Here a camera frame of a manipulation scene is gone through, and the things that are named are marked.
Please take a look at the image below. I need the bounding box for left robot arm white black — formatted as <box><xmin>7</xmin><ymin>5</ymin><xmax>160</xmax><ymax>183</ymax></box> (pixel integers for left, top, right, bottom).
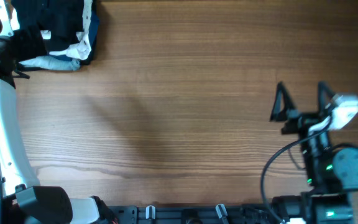
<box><xmin>0</xmin><ymin>3</ymin><xmax>119</xmax><ymax>223</ymax></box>

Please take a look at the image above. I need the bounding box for white striped folded garment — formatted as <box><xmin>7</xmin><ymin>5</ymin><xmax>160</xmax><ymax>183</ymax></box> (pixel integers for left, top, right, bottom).
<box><xmin>9</xmin><ymin>0</ymin><xmax>93</xmax><ymax>62</ymax></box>

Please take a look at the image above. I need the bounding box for dark blue folded garment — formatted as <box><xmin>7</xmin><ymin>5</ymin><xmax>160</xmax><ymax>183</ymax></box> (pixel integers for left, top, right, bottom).
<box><xmin>49</xmin><ymin>0</ymin><xmax>99</xmax><ymax>65</ymax></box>

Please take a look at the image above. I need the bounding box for black t-shirt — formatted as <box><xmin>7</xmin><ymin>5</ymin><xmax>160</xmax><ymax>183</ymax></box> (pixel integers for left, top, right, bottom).
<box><xmin>11</xmin><ymin>0</ymin><xmax>85</xmax><ymax>60</ymax></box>

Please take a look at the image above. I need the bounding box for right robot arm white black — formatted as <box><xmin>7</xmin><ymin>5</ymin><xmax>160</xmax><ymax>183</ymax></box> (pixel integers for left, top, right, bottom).
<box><xmin>260</xmin><ymin>82</ymin><xmax>358</xmax><ymax>223</ymax></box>

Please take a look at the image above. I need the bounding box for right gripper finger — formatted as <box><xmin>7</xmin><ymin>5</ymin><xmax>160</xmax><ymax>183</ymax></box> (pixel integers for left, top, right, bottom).
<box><xmin>270</xmin><ymin>82</ymin><xmax>296</xmax><ymax>122</ymax></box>
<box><xmin>318</xmin><ymin>81</ymin><xmax>336</xmax><ymax>115</ymax></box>

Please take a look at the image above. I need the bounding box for light grey folded garment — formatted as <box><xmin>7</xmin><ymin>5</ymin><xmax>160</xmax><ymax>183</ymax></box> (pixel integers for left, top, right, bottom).
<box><xmin>18</xmin><ymin>56</ymin><xmax>81</xmax><ymax>71</ymax></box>

